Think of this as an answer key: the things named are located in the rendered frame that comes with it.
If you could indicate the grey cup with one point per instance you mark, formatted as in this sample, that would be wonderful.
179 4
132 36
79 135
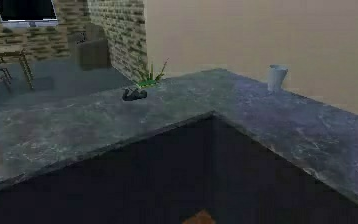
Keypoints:
276 78

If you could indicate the small black lumpy object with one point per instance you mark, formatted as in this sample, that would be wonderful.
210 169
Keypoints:
133 95

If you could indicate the dark marble-topped kitchen counter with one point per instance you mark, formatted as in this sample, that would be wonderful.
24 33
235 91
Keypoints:
200 173

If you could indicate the black television set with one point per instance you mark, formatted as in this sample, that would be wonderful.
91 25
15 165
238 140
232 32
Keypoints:
25 9

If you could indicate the green house plant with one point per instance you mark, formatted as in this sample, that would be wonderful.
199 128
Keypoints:
149 80

